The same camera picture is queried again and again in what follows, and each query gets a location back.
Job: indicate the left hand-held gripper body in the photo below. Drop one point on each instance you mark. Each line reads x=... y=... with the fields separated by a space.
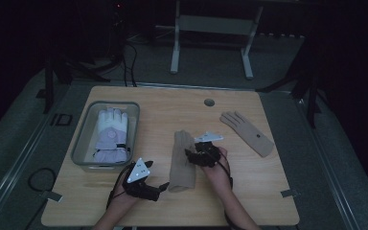
x=139 y=172

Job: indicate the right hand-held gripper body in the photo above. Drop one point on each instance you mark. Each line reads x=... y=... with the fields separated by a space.
x=208 y=137

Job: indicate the purple and white ski glove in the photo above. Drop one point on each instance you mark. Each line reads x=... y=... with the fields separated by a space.
x=111 y=134

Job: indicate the clear plastic storage bin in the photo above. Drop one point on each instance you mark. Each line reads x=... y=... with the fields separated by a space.
x=83 y=143

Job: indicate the person's left hand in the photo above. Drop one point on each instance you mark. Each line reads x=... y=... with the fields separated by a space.
x=119 y=199

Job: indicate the person's right hand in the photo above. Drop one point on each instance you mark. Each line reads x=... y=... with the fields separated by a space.
x=220 y=175

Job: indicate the grey round table grommet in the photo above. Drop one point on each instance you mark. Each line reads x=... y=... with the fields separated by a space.
x=209 y=102

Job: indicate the grey tape piece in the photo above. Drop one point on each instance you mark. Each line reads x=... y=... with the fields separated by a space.
x=51 y=195
x=289 y=193

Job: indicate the black tripod stand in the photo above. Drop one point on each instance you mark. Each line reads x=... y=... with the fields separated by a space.
x=311 y=99
x=48 y=83

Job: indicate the dark stand with red light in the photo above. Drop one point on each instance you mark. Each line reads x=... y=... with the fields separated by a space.
x=119 y=19

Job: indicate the white metal desk frame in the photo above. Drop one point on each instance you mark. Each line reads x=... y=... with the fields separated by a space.
x=214 y=25

